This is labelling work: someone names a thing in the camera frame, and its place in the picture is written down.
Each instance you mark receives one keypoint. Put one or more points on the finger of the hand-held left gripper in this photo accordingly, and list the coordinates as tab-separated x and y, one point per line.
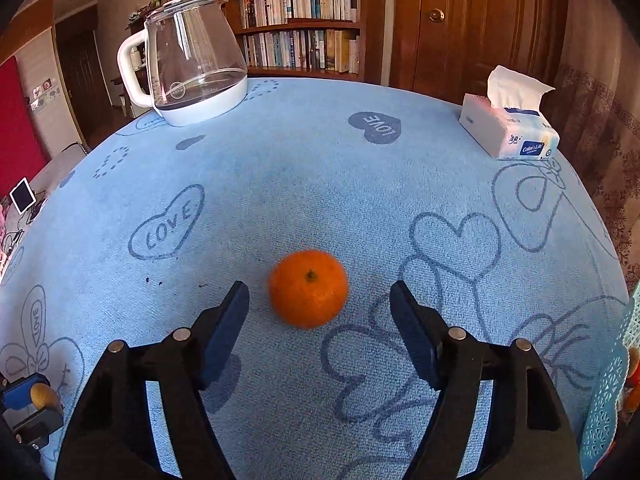
37	426
17	392

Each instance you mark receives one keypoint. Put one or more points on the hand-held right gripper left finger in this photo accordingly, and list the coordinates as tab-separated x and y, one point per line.
220	345

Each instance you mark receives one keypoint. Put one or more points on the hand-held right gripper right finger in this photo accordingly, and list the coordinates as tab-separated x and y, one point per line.
417	345

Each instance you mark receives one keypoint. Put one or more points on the bumpy mandarin with stem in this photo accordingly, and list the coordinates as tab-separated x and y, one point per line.
308	290

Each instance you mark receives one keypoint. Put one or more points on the light blue lattice basket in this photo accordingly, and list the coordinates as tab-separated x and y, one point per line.
607	400

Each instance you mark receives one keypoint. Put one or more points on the white tablet device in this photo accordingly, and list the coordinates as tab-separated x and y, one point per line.
22	195

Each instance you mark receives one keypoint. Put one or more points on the white tissue pack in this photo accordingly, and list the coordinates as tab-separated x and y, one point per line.
505	135

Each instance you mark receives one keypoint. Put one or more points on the grey patterned mattress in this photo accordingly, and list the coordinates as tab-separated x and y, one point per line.
65	162

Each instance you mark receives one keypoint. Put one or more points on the dark wooden door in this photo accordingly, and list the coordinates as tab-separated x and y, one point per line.
82	70

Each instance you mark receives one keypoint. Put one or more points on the brown patterned curtain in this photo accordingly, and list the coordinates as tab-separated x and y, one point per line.
600	85

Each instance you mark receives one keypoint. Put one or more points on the wooden bookshelf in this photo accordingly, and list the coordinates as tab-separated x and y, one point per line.
372	25

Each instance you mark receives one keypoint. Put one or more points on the brown wooden door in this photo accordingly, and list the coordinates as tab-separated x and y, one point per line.
490	25

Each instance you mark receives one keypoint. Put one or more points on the brass door knob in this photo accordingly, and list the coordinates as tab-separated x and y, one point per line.
436	15

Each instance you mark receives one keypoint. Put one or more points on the rows of shelved books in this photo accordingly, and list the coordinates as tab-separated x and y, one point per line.
300	5

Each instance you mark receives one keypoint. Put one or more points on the red wall panel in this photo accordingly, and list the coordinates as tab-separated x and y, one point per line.
20	120

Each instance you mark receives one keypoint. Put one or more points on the wall poster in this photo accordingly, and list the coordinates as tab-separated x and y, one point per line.
45	92

